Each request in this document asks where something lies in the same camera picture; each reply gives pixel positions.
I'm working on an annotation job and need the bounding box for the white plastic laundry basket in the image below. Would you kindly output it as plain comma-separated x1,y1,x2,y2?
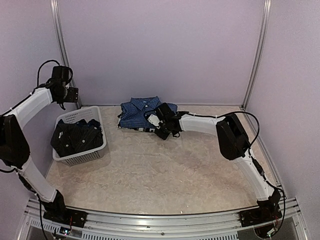
50,106,107,166

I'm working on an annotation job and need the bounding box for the black white printed shirt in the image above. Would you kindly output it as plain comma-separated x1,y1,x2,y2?
117,125,156,133

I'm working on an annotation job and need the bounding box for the blue checked shirt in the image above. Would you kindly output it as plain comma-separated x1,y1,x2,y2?
117,96,162,128

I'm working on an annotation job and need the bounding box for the black pinstripe long sleeve shirt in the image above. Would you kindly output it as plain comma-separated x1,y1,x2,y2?
50,119,103,158

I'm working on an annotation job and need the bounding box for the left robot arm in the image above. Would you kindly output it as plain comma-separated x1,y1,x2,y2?
0,60,79,223

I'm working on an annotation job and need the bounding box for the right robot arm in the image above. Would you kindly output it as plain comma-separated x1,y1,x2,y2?
147,109,281,222

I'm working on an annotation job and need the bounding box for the dark blue plaid shirt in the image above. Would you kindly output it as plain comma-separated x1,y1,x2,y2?
85,119,102,132

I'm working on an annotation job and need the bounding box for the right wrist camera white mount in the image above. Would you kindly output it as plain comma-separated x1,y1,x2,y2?
144,102,174,127

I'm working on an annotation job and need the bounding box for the left aluminium frame post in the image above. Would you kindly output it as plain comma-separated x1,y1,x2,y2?
49,0,82,108

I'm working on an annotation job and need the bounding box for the aluminium frame post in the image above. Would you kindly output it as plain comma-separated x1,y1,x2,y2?
49,0,82,108
241,0,272,110

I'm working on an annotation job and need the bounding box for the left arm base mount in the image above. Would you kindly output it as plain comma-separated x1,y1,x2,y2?
40,191,88,228

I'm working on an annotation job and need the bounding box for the front aluminium rail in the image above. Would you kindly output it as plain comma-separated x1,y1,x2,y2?
17,198,310,240

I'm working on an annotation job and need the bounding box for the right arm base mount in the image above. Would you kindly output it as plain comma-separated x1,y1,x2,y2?
239,198,283,228

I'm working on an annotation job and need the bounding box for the right aluminium frame post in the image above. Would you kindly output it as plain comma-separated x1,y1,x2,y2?
241,0,272,110

